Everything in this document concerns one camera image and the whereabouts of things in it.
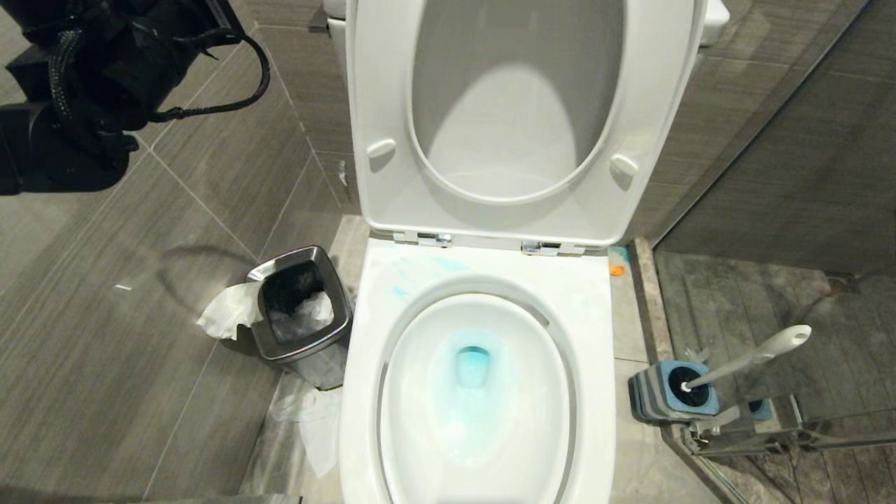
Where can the glass shower door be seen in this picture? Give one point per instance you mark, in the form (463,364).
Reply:
(791,294)

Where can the blue grey brush holder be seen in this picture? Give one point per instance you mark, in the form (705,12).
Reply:
(665,395)

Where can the white toilet bowl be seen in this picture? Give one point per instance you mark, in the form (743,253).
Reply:
(483,392)

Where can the white plastic bin liner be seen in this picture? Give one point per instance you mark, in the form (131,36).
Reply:
(231,311)

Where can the steel trash bin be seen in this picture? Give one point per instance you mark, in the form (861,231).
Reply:
(302,318)

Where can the white toilet seat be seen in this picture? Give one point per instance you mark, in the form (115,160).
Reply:
(392,112)

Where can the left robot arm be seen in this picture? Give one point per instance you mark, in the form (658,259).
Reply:
(63,91)

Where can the white toilet lid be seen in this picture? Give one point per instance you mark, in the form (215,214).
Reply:
(518,98)

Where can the white toilet brush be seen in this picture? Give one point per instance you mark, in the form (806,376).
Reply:
(756,355)

